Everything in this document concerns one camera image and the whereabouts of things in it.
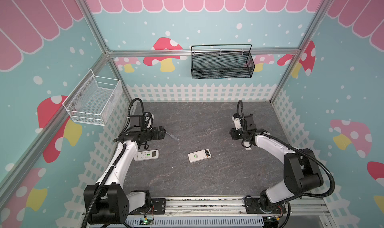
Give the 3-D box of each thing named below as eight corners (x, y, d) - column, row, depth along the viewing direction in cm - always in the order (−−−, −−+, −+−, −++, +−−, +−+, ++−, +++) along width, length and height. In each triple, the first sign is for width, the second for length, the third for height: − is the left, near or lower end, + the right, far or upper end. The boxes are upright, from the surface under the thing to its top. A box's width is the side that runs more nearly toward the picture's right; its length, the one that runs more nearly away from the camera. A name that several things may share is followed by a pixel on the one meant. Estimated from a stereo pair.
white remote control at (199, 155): (189, 163, 91) (189, 161, 89) (187, 155, 94) (187, 153, 93) (211, 157, 93) (211, 155, 92) (208, 149, 97) (209, 148, 95)
